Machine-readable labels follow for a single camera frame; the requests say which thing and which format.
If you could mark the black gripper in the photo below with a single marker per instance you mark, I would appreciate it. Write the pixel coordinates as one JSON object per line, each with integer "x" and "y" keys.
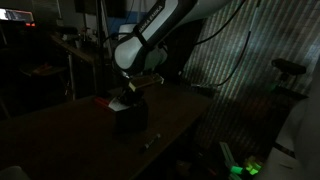
{"x": 131, "y": 93}

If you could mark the white towel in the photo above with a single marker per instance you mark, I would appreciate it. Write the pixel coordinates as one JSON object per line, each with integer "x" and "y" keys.
{"x": 117, "y": 105}

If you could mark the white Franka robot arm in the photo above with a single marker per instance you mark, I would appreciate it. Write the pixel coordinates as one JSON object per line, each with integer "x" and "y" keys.
{"x": 153, "y": 33}

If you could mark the red flat object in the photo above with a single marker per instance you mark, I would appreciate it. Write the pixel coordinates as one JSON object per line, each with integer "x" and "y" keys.
{"x": 101, "y": 101}

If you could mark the black box container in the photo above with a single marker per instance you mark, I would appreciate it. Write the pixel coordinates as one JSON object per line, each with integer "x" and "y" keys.
{"x": 133, "y": 116}

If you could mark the black and white marker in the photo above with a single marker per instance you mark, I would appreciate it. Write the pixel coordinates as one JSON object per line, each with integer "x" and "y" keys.
{"x": 152, "y": 141}

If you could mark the background workbench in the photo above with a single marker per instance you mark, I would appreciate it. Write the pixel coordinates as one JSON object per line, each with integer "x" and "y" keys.
{"x": 71, "y": 48}

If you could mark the glowing green objects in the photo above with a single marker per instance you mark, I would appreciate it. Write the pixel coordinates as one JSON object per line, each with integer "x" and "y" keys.
{"x": 248, "y": 167}

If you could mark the lit computer monitor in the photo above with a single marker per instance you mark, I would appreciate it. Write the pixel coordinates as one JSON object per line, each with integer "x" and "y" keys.
{"x": 15, "y": 16}

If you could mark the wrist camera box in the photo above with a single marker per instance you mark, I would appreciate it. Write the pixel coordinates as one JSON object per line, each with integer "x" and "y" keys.
{"x": 145, "y": 82}

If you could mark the black camera on stand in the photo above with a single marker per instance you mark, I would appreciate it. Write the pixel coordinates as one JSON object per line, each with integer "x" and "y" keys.
{"x": 288, "y": 66}

